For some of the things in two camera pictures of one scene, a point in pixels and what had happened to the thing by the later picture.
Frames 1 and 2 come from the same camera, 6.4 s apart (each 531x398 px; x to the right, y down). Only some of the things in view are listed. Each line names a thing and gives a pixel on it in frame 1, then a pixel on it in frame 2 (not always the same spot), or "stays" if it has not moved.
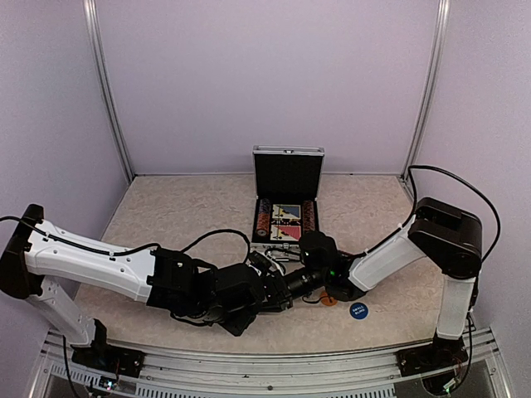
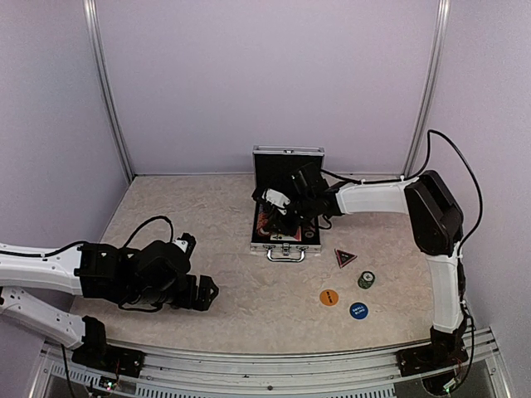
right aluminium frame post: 442,27 stays
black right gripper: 277,293 → 274,217
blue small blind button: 358,310 stays
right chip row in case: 308,213 stays
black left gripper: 237,327 → 202,301
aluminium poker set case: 287,182 stays
